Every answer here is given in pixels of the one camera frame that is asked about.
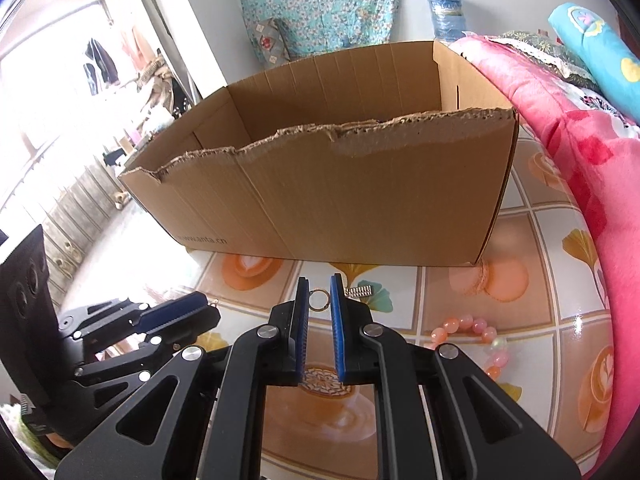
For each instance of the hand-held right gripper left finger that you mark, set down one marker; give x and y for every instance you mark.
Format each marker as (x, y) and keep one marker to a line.
(302, 330)

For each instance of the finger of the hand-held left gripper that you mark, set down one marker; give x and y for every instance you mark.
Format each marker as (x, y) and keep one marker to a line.
(125, 360)
(170, 310)

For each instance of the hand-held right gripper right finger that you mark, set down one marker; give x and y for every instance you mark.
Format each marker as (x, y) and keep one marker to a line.
(337, 340)

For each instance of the brown cardboard box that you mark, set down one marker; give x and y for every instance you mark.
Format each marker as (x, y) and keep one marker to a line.
(375, 185)

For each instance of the wooden drawer cabinet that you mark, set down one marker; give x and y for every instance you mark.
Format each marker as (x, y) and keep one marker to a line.
(75, 220)

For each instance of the printed tile-pattern tablecloth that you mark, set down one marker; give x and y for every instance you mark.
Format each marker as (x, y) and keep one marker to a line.
(540, 240)

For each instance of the dark hanging garment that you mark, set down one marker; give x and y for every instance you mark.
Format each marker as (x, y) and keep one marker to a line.
(100, 62)

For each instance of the small grey floral pouch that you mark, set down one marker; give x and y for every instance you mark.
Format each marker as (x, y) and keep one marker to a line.
(270, 40)

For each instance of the pink floral blanket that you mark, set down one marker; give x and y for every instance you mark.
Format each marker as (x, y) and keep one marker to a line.
(550, 125)

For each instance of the turquoise floral hanging cloth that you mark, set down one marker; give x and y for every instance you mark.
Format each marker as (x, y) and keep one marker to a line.
(325, 0)

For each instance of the blue plastic water bottles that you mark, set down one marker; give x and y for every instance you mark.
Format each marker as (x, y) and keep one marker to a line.
(445, 12)

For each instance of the grey floral lace-trimmed pillow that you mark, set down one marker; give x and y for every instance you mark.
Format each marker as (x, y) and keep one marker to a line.
(540, 45)

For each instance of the blue printed pillow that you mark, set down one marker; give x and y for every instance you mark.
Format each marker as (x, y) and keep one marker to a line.
(595, 40)

